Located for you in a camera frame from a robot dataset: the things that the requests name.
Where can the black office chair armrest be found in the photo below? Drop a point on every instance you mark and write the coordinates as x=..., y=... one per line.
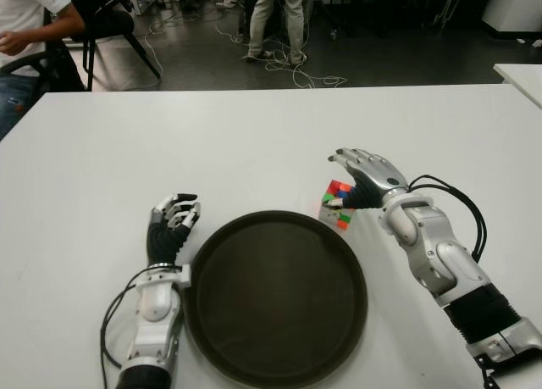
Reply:
x=55, y=67

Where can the folded metal stand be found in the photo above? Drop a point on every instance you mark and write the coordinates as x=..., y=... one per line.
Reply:
x=444, y=12

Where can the small white crumpled object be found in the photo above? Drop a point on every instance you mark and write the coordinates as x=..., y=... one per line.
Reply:
x=537, y=43
x=521, y=40

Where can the round dark brown plate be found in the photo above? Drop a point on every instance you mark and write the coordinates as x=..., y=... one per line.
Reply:
x=275, y=300

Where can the seated person white polo shirt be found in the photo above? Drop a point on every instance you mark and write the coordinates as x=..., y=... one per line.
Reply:
x=21, y=7

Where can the white side table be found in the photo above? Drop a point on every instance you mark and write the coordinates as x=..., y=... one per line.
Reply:
x=523, y=77

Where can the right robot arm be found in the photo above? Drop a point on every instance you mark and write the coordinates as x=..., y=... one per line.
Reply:
x=449, y=262

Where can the person in grey trousers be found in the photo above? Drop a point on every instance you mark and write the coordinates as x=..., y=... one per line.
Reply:
x=264, y=16

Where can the multicoloured Rubik's cube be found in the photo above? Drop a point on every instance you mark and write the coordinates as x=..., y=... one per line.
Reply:
x=332, y=216

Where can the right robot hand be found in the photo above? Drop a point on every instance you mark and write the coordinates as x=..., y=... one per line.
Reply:
x=372, y=168

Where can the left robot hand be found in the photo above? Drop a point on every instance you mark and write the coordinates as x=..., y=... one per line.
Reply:
x=163, y=240

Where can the white cabinet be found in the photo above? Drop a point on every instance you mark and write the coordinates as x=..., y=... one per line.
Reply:
x=514, y=7

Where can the black chair with slanted legs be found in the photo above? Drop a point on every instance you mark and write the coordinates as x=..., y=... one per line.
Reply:
x=108, y=22

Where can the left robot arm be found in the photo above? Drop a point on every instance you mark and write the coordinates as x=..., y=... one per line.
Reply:
x=154, y=312

